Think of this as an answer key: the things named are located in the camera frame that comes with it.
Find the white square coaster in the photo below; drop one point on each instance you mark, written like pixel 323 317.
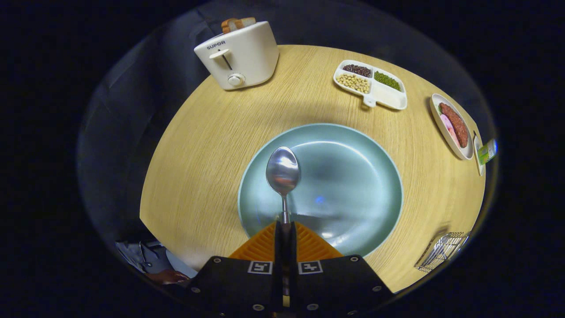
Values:
pixel 477 154

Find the toasted bread slice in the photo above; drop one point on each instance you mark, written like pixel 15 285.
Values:
pixel 246 22
pixel 228 25

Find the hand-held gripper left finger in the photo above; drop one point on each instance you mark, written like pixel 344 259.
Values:
pixel 278 251

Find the brown steak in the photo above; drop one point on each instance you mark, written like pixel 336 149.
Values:
pixel 457 126

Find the white toaster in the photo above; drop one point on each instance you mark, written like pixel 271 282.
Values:
pixel 251 53

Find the pink ham slice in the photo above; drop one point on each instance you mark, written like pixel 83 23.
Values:
pixel 449 128

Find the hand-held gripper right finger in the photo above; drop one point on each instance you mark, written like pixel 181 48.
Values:
pixel 293 251

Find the pile of yellow soybeans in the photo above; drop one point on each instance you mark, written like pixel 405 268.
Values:
pixel 353 82

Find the light blue round plate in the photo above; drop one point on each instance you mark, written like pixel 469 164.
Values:
pixel 348 185

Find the white divided dish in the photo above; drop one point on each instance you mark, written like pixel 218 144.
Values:
pixel 388 99

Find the beige round food plate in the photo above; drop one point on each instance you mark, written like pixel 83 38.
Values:
pixel 437 117

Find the pile of dark beans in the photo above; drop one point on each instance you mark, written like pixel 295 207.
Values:
pixel 357 70

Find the metal spoon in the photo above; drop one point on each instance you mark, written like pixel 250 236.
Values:
pixel 282 170

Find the pile of green beans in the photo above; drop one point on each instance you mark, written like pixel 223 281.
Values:
pixel 387 81

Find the silver bottle with green label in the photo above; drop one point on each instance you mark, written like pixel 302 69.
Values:
pixel 487 152

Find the perforated metal basket tray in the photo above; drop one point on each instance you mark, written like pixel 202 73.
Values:
pixel 441 251

